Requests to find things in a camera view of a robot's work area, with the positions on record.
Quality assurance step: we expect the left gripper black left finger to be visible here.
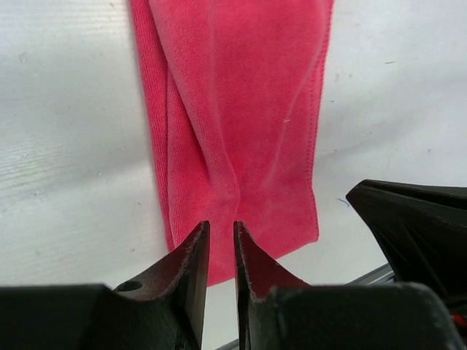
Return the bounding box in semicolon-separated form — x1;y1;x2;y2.
115;221;210;349

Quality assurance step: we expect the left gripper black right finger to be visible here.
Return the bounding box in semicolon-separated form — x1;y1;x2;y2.
233;221;310;349

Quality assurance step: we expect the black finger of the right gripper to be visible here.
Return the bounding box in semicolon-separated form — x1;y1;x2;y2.
346;179;466;299

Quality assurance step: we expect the pink towel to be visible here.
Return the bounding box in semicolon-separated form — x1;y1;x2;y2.
130;1;333;285

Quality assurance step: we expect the aluminium mounting rail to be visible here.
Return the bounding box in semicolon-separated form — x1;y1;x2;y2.
217;264;396;350

